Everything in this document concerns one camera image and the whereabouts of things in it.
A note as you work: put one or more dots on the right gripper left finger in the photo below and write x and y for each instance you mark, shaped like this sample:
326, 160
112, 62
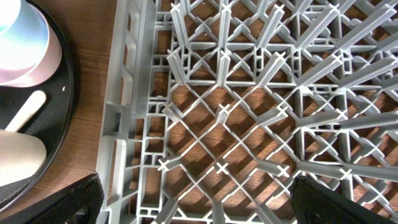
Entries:
80, 202

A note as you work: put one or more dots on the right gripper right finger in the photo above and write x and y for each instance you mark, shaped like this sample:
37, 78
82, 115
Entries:
315, 203

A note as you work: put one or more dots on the small white cup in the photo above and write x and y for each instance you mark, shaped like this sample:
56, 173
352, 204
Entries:
21, 156

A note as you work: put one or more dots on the white plastic fork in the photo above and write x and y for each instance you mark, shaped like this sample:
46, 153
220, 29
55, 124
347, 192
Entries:
28, 109

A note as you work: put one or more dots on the pink saucer plate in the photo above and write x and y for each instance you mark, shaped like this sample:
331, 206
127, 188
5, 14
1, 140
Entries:
41, 71

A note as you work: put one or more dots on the light blue cup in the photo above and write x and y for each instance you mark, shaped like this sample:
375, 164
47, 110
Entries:
24, 37

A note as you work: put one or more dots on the grey dishwasher rack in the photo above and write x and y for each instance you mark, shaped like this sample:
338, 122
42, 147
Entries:
214, 107

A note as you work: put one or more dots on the round black tray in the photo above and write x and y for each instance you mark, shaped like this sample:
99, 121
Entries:
51, 123

